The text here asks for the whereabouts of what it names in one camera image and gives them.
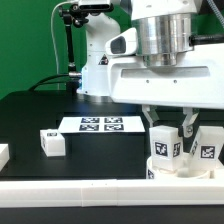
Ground white block at left edge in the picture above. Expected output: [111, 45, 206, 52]
[0, 144, 9, 171]

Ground white tag base sheet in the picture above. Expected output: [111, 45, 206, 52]
[58, 116, 145, 133]

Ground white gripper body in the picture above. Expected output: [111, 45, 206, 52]
[108, 51, 224, 109]

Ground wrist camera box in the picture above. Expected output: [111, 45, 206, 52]
[105, 28, 138, 56]

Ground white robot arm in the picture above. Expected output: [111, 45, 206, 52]
[78, 0, 224, 136]

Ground white L-shaped obstacle frame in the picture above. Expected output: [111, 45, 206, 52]
[0, 179, 224, 208]

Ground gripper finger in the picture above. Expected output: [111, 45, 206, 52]
[142, 105, 159, 127]
[178, 108, 199, 138]

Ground black cables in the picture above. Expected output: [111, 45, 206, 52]
[28, 0, 83, 92]

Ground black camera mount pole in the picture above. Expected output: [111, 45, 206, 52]
[59, 5, 88, 94]

